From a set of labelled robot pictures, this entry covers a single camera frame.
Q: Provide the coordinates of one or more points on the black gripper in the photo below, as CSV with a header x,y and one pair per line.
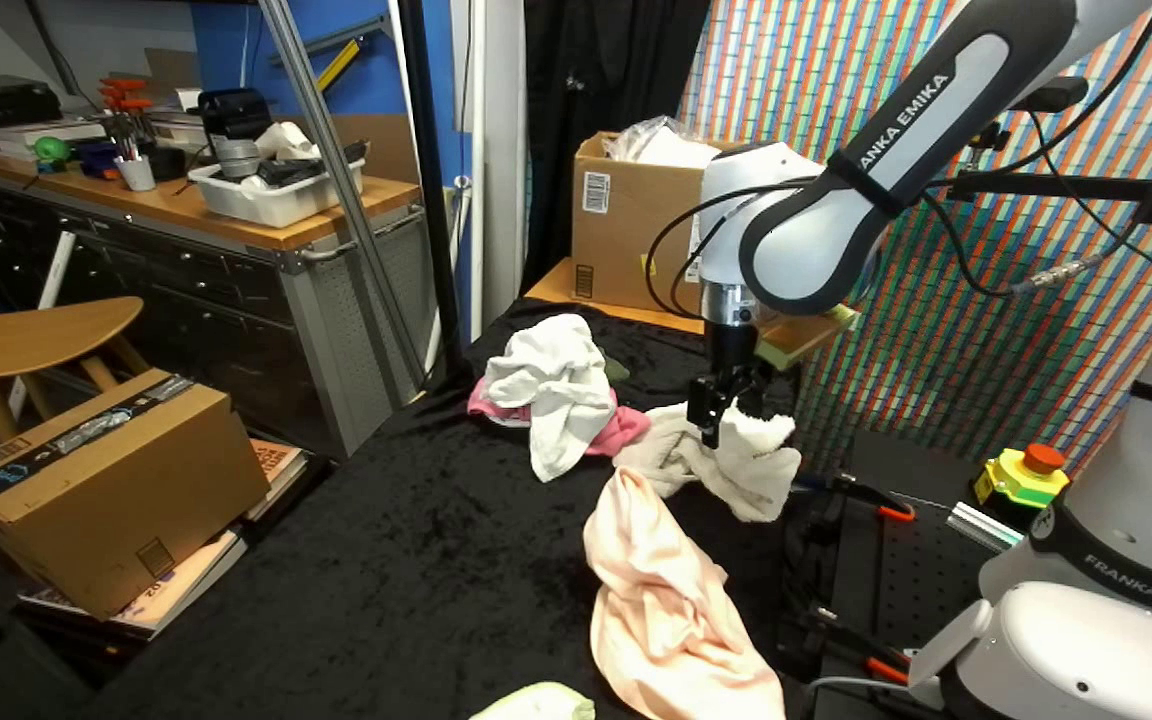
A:
x,y
735,392

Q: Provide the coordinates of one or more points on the white terry towel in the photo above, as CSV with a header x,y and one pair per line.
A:
x,y
559,387
738,472

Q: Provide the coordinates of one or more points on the pink cloth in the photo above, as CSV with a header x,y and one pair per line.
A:
x,y
623,432

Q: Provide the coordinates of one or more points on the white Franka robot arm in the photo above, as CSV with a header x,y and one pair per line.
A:
x,y
869,162

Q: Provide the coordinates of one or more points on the wooden board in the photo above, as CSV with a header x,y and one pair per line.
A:
x,y
600,300

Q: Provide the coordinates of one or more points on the peach cloth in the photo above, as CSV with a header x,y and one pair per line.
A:
x,y
663,603

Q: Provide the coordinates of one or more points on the cardboard box with shipping label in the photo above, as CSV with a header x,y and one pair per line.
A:
x,y
631,226

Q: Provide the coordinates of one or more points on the silver metal cylinder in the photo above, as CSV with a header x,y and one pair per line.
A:
x,y
980,524

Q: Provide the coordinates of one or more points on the white plastic bag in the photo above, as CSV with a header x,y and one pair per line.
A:
x,y
663,142

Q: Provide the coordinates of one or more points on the yellow red emergency stop button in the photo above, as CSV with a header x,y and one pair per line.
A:
x,y
1020,476

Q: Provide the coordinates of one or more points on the light green cloth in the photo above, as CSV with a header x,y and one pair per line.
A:
x,y
537,700

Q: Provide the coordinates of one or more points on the black velvet tablecloth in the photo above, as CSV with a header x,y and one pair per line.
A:
x,y
403,574

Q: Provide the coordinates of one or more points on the black curtain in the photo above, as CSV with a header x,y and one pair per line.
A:
x,y
588,80

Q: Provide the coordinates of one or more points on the black metal pole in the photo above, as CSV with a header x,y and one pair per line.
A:
x,y
425,203

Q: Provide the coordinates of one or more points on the silver metal pole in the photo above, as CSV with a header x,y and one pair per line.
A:
x,y
336,175

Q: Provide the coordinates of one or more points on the white plastic bin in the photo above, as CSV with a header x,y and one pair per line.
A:
x,y
271,196

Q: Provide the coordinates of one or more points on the yellow black level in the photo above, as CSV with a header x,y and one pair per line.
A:
x,y
342,64

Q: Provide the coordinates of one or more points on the wooden top workbench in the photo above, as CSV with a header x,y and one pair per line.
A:
x,y
201,283

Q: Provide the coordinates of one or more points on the black appliance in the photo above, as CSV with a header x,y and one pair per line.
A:
x,y
236,126

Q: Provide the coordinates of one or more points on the cardboard box with black tape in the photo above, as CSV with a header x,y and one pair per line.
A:
x,y
110,492

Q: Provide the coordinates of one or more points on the white cup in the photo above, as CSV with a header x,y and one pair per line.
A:
x,y
136,175

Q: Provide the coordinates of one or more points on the orange object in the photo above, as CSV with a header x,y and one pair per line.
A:
x,y
127,95

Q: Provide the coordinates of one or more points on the wooden stool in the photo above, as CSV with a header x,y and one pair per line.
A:
x,y
30,332

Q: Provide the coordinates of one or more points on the green object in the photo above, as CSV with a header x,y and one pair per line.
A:
x,y
50,155

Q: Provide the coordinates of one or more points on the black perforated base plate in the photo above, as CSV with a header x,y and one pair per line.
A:
x,y
919,586

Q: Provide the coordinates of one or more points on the black stereo camera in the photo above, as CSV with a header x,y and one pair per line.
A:
x,y
1057,95

